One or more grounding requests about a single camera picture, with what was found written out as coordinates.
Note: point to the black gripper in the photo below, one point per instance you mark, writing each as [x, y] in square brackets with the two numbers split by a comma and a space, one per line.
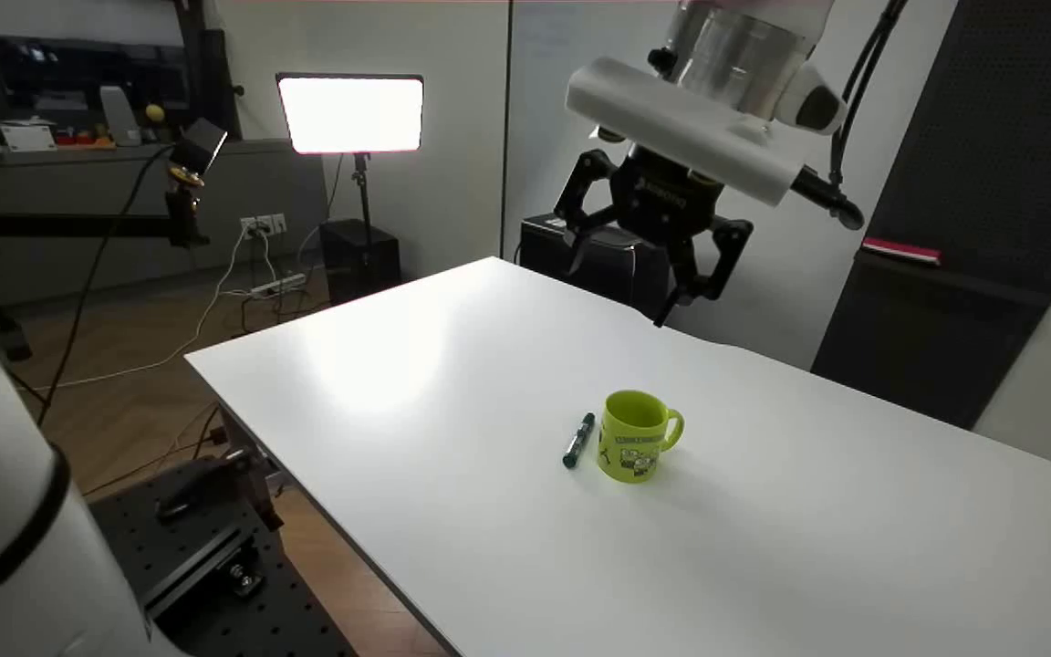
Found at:
[666, 205]

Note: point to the lime green mug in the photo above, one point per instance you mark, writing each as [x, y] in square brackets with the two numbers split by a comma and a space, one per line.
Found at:
[637, 431]

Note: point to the green marker pen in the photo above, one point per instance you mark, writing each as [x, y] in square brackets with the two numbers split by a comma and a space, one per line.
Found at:
[570, 457]

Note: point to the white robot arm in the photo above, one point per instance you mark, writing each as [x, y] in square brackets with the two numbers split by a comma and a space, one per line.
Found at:
[705, 100]

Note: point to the black computer box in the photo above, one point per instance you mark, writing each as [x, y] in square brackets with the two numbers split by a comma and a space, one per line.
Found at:
[548, 246]

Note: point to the pink red label strip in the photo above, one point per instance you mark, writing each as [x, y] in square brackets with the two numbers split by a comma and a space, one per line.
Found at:
[900, 251]

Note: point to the black subwoofer speaker box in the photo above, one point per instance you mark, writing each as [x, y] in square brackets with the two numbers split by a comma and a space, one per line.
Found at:
[361, 261]

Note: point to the bright studio light panel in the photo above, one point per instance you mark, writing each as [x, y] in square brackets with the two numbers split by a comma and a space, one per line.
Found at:
[351, 115]

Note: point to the white power strip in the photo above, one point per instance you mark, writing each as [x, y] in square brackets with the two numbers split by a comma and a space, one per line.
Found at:
[268, 223]

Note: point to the black perforated breadboard base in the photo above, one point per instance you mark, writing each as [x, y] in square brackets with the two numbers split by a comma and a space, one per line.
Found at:
[209, 569]

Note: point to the dark wall cabinet panel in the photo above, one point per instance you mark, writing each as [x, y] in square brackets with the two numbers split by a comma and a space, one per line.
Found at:
[974, 183]

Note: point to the black camera on stand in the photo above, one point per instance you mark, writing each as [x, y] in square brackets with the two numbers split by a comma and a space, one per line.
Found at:
[189, 166]

